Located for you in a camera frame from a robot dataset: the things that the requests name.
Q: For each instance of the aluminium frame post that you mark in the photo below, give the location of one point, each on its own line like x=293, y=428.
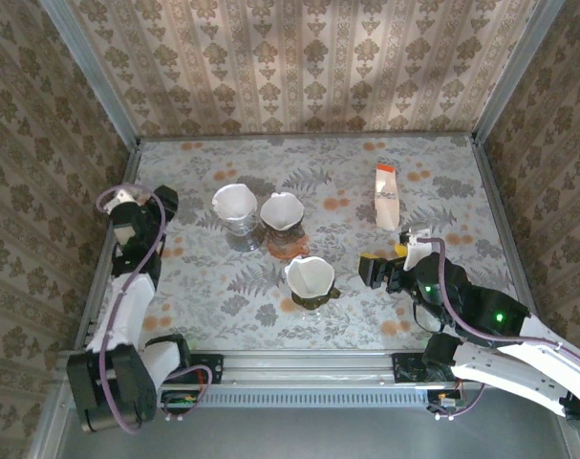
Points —
x=513, y=72
x=99, y=81
x=578, y=444
x=43, y=430

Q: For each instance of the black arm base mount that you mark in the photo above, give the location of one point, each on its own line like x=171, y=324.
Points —
x=409, y=368
x=206, y=368

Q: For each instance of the grey glass server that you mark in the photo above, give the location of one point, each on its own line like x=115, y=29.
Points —
x=249, y=241

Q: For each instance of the orange coffee filter box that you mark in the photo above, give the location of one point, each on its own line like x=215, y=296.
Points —
x=386, y=201

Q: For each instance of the pink glass server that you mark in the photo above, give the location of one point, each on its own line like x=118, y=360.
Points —
x=289, y=248

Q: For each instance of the white paper coffee filter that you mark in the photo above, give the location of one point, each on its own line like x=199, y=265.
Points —
x=282, y=210
x=232, y=201
x=308, y=277

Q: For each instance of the floral patterned table cover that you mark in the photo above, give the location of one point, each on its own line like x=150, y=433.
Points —
x=213, y=306

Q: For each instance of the aluminium frame rail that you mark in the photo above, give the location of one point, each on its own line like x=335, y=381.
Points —
x=308, y=137
x=128, y=167
x=507, y=229
x=308, y=368

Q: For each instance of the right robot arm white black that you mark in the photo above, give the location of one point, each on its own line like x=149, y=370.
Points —
x=509, y=378

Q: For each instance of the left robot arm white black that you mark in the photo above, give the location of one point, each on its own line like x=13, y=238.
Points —
x=127, y=311

